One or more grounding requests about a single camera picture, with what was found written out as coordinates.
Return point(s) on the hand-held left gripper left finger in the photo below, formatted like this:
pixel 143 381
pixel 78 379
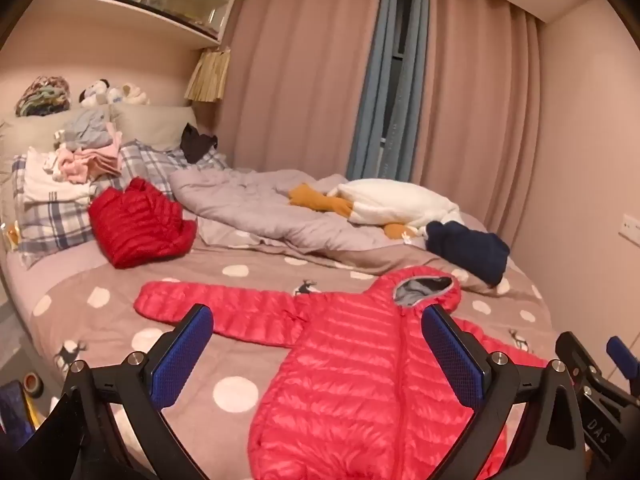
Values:
pixel 182 355

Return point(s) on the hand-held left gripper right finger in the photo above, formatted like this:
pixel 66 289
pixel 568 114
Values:
pixel 452 355

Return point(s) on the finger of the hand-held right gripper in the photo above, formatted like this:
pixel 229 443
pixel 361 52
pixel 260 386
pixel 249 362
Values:
pixel 582 360
pixel 622 360

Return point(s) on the pink-red hooded puffer jacket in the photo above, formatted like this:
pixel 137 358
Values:
pixel 350 385

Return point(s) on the pink folded clothes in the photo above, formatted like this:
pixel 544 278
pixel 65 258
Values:
pixel 95 162

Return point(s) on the navy blue garment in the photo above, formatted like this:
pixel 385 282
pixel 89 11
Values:
pixel 465 250

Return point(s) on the folded dark red puffer jacket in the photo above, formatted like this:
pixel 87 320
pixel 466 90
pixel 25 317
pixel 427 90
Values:
pixel 135 225

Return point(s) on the tape roll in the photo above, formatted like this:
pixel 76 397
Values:
pixel 32 383

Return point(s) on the grey duvet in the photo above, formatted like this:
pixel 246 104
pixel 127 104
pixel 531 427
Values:
pixel 260 210

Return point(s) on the white goose plush toy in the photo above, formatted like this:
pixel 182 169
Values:
pixel 390 200

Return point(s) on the dark blue object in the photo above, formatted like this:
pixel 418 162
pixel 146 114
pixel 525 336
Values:
pixel 15 407

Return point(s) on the large plaid pillow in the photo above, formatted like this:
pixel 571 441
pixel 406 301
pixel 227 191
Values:
pixel 50 225

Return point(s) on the plaid shirt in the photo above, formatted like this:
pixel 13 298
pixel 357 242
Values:
pixel 155 165

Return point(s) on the black garment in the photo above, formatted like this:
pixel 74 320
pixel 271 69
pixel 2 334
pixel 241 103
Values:
pixel 197 145

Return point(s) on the white folded garment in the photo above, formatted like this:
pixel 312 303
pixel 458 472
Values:
pixel 50 180

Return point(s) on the beige headboard cushion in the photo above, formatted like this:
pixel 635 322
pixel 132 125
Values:
pixel 150 125
pixel 30 135

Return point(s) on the grey-blue crumpled garment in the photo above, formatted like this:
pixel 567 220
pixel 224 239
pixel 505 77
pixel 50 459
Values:
pixel 90 127

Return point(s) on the pink curtain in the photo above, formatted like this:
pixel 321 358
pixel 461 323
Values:
pixel 475 110
pixel 300 70

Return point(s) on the blue curtain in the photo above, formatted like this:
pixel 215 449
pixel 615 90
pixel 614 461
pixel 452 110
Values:
pixel 417 110
pixel 372 110

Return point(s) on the beige pleated lamp shade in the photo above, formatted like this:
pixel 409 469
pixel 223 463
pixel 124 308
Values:
pixel 207 75

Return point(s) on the colourful cloth pile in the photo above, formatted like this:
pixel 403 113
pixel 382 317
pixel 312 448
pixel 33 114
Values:
pixel 42 95

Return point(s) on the dark window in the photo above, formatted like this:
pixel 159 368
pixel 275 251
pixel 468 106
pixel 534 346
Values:
pixel 400 25

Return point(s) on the white wall socket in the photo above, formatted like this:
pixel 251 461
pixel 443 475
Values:
pixel 631 230

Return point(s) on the white wall shelf unit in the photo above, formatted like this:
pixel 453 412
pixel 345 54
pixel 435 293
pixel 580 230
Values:
pixel 125 15

